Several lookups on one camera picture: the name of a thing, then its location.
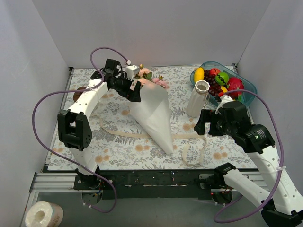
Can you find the pink flower stems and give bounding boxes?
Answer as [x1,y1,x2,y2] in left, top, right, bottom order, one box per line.
[134,64,152,86]

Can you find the white wrapping paper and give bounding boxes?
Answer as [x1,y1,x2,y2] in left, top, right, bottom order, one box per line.
[130,81,173,154]

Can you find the cream ribbon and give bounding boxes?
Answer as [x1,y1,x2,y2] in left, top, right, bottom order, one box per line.
[91,114,208,167]

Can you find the brown ribbon spool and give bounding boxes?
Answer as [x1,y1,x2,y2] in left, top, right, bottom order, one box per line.
[72,87,87,102]

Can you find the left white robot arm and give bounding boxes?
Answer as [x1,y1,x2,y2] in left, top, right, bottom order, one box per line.
[57,59,141,189]

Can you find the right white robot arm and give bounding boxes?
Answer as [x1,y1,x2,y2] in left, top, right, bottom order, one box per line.
[194,101,303,227]

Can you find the white ribbed vase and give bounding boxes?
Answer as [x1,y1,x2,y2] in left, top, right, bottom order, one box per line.
[187,80,210,118]

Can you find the dark grape bunch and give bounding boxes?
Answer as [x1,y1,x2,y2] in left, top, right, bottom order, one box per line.
[204,70,222,96]

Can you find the small orange fruit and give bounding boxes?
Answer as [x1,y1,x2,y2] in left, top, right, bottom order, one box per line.
[221,86,228,93]

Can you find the red dragon fruit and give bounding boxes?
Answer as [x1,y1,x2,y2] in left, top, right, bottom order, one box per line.
[226,77,244,100]

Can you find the teal plastic fruit basket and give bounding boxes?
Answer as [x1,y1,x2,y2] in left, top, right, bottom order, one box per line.
[190,61,258,111]

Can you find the yellow mango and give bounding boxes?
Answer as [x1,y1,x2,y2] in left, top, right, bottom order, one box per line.
[194,67,205,83]

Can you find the red apple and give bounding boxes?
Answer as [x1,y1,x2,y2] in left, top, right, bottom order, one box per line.
[209,68,221,75]

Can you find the white tape roll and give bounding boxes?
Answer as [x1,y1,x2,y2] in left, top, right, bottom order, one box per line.
[25,201,64,227]

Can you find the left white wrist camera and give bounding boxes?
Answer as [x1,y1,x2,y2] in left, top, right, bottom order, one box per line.
[125,65,140,80]

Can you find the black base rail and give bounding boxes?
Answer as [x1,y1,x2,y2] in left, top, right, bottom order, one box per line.
[74,169,231,200]

